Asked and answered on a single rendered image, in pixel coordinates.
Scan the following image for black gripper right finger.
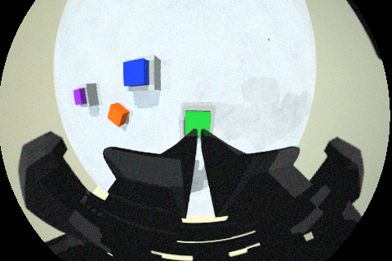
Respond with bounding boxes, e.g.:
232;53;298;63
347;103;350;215
200;128;301;218

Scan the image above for purple button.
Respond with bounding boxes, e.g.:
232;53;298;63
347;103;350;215
73;82;99;108

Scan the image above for orange block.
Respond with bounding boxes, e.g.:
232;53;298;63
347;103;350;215
107;102;128;127

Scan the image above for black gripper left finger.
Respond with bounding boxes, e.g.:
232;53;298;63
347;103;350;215
102;128;198;219

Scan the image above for green button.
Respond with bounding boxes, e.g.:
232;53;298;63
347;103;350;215
180;102;216;137

